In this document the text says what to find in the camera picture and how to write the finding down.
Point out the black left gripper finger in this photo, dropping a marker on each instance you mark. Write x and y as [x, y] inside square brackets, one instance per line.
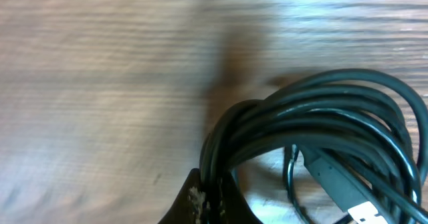
[196, 204]

